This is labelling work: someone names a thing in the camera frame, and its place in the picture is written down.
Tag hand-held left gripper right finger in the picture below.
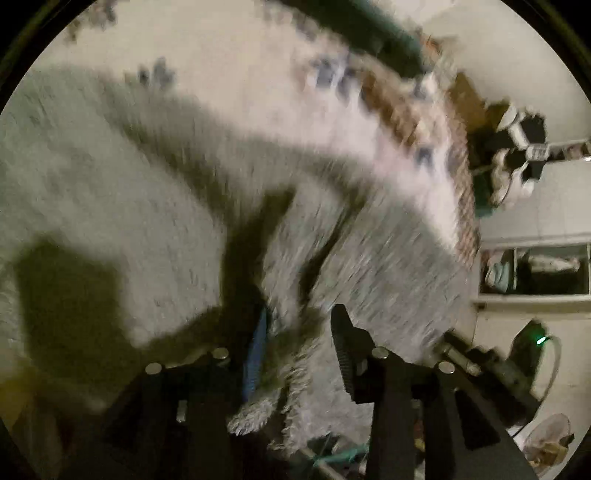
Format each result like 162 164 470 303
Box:
329 303 542 480

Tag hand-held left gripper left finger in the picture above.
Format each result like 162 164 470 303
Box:
99 305 274 480

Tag fluffy grey towel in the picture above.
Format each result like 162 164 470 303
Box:
0 65 477 459

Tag white floor fan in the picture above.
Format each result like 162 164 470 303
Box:
524 412 575 474

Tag white open shelf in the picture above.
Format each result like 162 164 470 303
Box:
472 233 591 312

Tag black and white shoes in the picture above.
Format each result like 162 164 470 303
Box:
487 104 550 206

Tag brown woven mat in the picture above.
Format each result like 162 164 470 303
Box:
362 34 482 271

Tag white blue-printed bed sheet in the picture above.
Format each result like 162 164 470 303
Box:
44 0 462 252

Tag dark green headboard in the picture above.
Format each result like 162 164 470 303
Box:
277 0 428 77

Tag white cable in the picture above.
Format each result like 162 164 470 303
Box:
505 335 563 439

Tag teal cord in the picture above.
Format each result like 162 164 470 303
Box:
307 436 371 469

